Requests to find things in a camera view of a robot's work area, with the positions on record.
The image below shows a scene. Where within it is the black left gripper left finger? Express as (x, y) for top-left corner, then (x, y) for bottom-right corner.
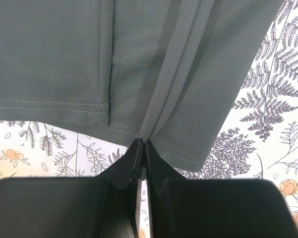
(0, 139), (143, 238)

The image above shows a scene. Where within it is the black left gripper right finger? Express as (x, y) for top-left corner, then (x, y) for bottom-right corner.
(145, 143), (298, 238)

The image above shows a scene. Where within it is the dark grey t shirt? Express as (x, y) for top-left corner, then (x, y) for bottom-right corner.
(0, 0), (282, 172)

